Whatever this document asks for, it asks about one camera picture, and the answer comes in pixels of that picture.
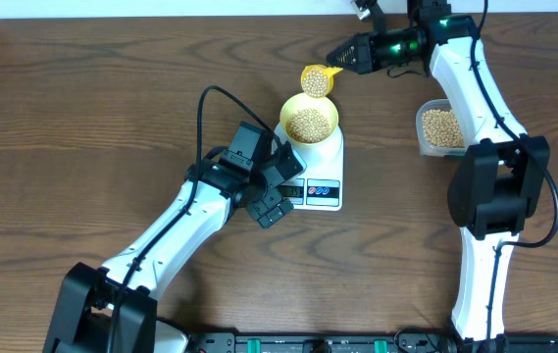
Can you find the soybeans in bowl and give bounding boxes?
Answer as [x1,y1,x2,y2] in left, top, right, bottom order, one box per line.
[286,108,331,143]

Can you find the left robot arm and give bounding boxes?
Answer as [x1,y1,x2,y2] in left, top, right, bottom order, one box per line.
[43,142,306,352]

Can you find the white digital kitchen scale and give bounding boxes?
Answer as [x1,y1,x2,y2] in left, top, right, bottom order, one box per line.
[279,126,344,211]

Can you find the clear plastic container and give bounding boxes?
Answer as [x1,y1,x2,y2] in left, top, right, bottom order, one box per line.
[416,99,465,157]

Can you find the soybeans in container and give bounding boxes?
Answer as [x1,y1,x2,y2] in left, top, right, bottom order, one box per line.
[422,109,464,148]

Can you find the right black cable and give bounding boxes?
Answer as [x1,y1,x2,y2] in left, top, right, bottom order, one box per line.
[385,0,558,344]

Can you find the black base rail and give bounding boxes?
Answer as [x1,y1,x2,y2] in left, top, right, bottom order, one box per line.
[182,327,558,353]

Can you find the soybeans in scoop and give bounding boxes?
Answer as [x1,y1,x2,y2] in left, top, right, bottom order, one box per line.
[301,70,330,98]

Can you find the pale yellow bowl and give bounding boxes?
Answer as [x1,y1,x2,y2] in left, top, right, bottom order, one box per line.
[279,93,339,146]

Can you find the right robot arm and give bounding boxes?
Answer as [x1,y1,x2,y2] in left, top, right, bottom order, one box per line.
[326,1,556,351]

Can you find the black cable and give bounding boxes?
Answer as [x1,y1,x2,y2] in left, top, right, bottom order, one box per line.
[385,0,558,344]
[106,84,289,353]

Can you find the yellow measuring scoop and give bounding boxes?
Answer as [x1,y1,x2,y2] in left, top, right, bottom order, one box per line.
[300,65,342,97]

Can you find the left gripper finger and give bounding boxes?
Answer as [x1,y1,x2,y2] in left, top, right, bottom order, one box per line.
[246,189,293,229]
[263,142,306,186]

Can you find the left black cable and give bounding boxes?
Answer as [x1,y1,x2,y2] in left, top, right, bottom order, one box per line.
[106,84,289,353]

